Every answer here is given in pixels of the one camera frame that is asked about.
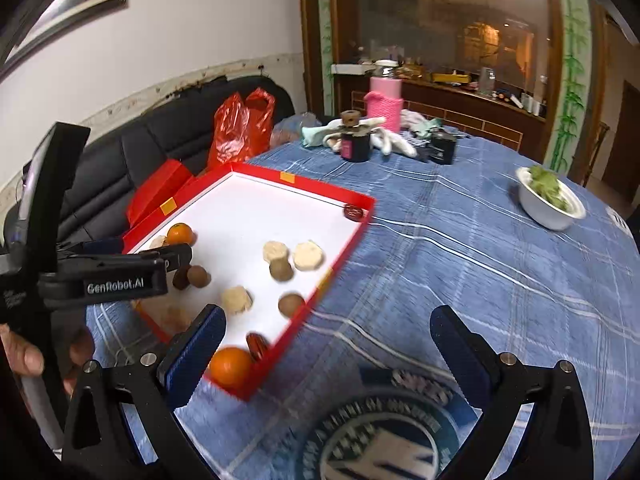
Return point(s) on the red date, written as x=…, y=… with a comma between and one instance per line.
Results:
x=354, y=210
x=257, y=345
x=180, y=281

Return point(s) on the red cardboard lid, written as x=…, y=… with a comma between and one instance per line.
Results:
x=160, y=185

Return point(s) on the yellow flat box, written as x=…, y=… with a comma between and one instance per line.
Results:
x=450, y=78

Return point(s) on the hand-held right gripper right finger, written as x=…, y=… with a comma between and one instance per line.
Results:
x=457, y=345

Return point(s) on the wooden glass partition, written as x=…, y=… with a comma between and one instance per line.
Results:
x=475, y=120

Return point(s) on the red plastic bag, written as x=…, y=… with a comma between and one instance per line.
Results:
x=235, y=130

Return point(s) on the green lettuce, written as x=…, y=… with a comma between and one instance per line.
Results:
x=547, y=182

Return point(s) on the white flat box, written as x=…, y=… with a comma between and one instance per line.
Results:
x=350, y=68

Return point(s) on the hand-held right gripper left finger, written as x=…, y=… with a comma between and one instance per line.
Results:
x=197, y=350

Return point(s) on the wooden chair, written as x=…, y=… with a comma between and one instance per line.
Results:
x=597, y=150

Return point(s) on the glass pitcher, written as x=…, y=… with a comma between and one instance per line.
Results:
x=487, y=82

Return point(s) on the white work glove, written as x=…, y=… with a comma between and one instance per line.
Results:
x=395, y=142

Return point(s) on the red cardboard box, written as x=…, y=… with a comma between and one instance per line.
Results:
x=240, y=210

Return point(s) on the small orange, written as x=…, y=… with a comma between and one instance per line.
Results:
x=180, y=234

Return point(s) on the brown wooden door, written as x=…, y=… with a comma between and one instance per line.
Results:
x=625, y=150

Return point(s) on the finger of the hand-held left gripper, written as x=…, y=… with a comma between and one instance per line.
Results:
x=102, y=247
x=175, y=257

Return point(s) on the black jar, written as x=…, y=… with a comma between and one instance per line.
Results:
x=442, y=150

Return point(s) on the white crumpled cloth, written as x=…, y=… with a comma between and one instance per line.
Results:
x=415, y=120

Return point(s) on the beige pastry piece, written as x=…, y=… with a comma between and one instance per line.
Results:
x=236, y=300
x=276, y=251

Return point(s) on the black leather sofa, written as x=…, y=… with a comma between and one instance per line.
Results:
x=125, y=150

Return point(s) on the large orange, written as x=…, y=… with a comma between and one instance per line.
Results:
x=230, y=366

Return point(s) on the person's left hand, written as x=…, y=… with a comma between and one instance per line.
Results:
x=20, y=355

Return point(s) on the clear plastic bag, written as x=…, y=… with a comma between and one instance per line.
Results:
x=295, y=130

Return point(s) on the bamboo painted panel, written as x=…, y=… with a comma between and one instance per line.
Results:
x=570, y=85

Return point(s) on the dark jar with wooden stopper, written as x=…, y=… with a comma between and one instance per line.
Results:
x=355, y=147

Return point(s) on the white bowl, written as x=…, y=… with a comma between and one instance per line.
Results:
x=542, y=212

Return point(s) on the pink sleeved bottle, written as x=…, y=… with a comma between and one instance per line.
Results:
x=385, y=105

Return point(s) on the pale green cloth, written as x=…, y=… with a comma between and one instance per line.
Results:
x=317, y=135

